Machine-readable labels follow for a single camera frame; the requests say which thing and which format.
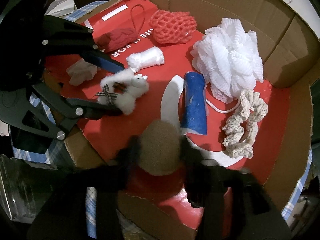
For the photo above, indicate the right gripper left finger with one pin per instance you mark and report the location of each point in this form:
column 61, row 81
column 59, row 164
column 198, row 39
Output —
column 63, row 215

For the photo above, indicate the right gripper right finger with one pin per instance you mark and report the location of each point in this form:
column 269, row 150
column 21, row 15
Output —
column 235, row 205

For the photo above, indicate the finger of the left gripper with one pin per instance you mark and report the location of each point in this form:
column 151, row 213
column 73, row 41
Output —
column 63, row 37
column 73, row 109

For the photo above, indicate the red knitted cloth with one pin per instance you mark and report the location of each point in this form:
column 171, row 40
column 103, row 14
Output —
column 116, row 39

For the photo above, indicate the white fluffy bear scrunchie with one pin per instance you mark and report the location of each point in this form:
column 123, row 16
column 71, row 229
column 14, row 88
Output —
column 122, row 90

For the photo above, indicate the cream knitted scrunchie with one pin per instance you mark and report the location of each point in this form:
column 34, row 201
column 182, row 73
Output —
column 241, row 127

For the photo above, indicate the blue cloth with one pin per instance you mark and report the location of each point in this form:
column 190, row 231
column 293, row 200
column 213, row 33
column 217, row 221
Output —
column 195, row 114

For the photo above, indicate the tan round puff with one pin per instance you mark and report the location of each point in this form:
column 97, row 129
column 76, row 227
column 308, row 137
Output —
column 159, row 149

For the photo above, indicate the blue plaid tablecloth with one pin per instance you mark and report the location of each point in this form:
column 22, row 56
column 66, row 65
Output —
column 57, row 153

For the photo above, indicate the red foam net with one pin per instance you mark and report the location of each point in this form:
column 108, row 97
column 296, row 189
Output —
column 172, row 27

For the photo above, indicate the white mesh bath pouf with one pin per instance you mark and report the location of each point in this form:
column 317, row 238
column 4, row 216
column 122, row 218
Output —
column 228, row 58

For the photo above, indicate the brown cardboard box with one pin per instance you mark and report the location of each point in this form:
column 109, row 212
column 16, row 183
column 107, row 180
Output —
column 290, row 53

